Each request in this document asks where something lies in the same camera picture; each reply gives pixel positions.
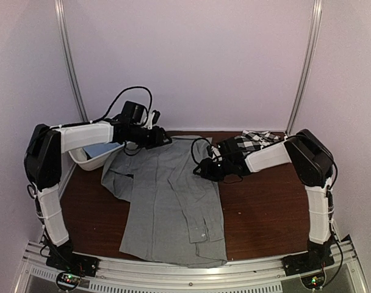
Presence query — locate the light blue folded shirt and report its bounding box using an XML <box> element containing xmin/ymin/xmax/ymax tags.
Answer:
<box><xmin>82</xmin><ymin>143</ymin><xmax>122</xmax><ymax>159</ymax></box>

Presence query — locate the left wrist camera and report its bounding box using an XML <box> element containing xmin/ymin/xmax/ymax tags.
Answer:
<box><xmin>119</xmin><ymin>101</ymin><xmax>160</xmax><ymax>129</ymax></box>

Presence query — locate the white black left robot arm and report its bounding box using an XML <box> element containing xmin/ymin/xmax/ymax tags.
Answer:
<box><xmin>24</xmin><ymin>120</ymin><xmax>172</xmax><ymax>271</ymax></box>

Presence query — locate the circuit board with leds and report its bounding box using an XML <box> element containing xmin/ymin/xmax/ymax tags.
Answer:
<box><xmin>56</xmin><ymin>272</ymin><xmax>82</xmax><ymax>291</ymax></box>
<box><xmin>301</xmin><ymin>272</ymin><xmax>326</xmax><ymax>291</ymax></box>

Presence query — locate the grey long sleeve shirt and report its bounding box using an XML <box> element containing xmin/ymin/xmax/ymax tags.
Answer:
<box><xmin>101</xmin><ymin>136</ymin><xmax>227</xmax><ymax>268</ymax></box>

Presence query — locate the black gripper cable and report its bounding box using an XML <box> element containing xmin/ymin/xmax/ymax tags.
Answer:
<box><xmin>190</xmin><ymin>137</ymin><xmax>214</xmax><ymax>167</ymax></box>
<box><xmin>93</xmin><ymin>87</ymin><xmax>153</xmax><ymax>123</ymax></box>

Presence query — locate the white plastic laundry basket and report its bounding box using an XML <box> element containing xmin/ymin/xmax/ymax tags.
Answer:
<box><xmin>68</xmin><ymin>144</ymin><xmax>124</xmax><ymax>171</ymax></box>

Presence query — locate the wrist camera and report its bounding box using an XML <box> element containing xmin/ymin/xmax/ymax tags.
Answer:
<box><xmin>119</xmin><ymin>101</ymin><xmax>160</xmax><ymax>129</ymax></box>
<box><xmin>207</xmin><ymin>137</ymin><xmax>243</xmax><ymax>162</ymax></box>

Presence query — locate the black white plaid folded shirt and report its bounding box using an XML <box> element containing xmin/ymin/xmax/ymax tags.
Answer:
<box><xmin>234</xmin><ymin>130</ymin><xmax>283</xmax><ymax>154</ymax></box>

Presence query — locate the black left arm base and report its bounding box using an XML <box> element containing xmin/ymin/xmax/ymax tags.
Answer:
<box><xmin>46</xmin><ymin>247</ymin><xmax>99</xmax><ymax>277</ymax></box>

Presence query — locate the silver corner post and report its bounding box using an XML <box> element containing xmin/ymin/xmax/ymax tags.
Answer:
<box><xmin>286</xmin><ymin>0</ymin><xmax>323</xmax><ymax>134</ymax></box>
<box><xmin>54</xmin><ymin>0</ymin><xmax>88</xmax><ymax>122</ymax></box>

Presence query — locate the right circuit board with leds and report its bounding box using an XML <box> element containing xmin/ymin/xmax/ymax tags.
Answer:
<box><xmin>301</xmin><ymin>272</ymin><xmax>326</xmax><ymax>291</ymax></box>

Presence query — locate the left circuit board with leds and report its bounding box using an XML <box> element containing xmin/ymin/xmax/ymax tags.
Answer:
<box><xmin>56</xmin><ymin>272</ymin><xmax>82</xmax><ymax>291</ymax></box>

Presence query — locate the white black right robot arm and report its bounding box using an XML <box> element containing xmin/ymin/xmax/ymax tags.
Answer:
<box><xmin>193</xmin><ymin>129</ymin><xmax>337</xmax><ymax>270</ymax></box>

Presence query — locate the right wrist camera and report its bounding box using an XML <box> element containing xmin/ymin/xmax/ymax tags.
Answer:
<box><xmin>207</xmin><ymin>137</ymin><xmax>243</xmax><ymax>162</ymax></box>

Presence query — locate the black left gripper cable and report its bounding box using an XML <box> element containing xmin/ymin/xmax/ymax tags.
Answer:
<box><xmin>93</xmin><ymin>87</ymin><xmax>153</xmax><ymax>123</ymax></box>

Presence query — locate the silver left corner post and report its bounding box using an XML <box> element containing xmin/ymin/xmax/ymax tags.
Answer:
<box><xmin>54</xmin><ymin>0</ymin><xmax>88</xmax><ymax>122</ymax></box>

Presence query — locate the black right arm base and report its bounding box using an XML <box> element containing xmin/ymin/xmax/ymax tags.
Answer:
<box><xmin>282</xmin><ymin>250</ymin><xmax>335</xmax><ymax>276</ymax></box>

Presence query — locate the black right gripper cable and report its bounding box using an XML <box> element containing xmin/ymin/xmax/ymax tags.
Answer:
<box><xmin>190</xmin><ymin>137</ymin><xmax>214</xmax><ymax>167</ymax></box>

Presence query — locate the aluminium front rail frame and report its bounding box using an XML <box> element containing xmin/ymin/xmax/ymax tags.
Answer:
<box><xmin>17</xmin><ymin>239</ymin><xmax>369</xmax><ymax>293</ymax></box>

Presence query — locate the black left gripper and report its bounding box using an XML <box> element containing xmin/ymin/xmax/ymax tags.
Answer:
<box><xmin>129</xmin><ymin>124</ymin><xmax>172</xmax><ymax>149</ymax></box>

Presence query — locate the silver right corner post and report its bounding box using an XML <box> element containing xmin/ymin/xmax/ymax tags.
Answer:
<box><xmin>286</xmin><ymin>0</ymin><xmax>323</xmax><ymax>134</ymax></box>

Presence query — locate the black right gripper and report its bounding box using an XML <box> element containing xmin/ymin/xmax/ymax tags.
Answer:
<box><xmin>194</xmin><ymin>157</ymin><xmax>233</xmax><ymax>181</ymax></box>

